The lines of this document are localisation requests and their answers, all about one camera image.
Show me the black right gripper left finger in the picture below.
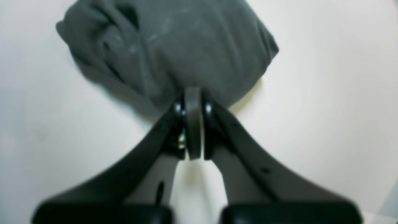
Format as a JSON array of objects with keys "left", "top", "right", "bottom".
[{"left": 32, "top": 88, "right": 203, "bottom": 224}]

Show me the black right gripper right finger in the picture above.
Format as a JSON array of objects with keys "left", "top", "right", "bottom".
[{"left": 202, "top": 90, "right": 363, "bottom": 224}]

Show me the dark grey t-shirt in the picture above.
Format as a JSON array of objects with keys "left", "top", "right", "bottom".
[{"left": 56, "top": 0, "right": 279, "bottom": 116}]

